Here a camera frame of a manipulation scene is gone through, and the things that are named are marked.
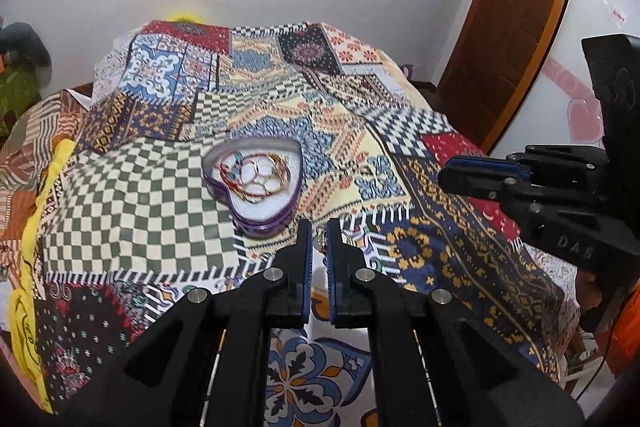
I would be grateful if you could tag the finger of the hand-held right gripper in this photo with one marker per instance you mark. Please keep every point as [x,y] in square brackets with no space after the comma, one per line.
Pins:
[485,164]
[465,182]

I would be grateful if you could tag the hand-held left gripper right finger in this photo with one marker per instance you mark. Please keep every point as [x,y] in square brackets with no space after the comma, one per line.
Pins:
[333,277]

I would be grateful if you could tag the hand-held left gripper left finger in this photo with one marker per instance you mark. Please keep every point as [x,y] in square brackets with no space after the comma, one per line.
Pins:
[306,267]

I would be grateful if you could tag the purple heart-shaped tin box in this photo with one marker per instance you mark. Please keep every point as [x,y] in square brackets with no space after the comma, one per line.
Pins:
[272,212]

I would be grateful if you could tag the red and white label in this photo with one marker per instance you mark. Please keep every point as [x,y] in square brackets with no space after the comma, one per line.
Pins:
[618,16]

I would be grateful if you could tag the brown wooden door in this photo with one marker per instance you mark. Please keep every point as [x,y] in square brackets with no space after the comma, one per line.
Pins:
[510,7]

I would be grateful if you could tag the colourful patchwork blanket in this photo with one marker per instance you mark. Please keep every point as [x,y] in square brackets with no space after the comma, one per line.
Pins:
[175,187]

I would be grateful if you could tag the orange garment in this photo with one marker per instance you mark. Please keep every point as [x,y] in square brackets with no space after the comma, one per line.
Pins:
[630,332]

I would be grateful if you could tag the yellow plush item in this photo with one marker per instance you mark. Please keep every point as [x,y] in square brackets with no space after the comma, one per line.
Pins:
[185,17]

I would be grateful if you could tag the yellow blanket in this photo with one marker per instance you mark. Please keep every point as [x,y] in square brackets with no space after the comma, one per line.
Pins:
[27,322]

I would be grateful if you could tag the orange striped bed sheet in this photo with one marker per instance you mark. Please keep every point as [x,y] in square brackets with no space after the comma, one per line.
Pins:
[35,142]

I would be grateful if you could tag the green patterned cloth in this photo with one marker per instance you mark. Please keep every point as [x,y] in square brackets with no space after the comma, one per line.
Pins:
[17,97]

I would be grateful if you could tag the dark green cushion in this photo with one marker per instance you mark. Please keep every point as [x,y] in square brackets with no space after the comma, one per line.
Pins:
[25,44]

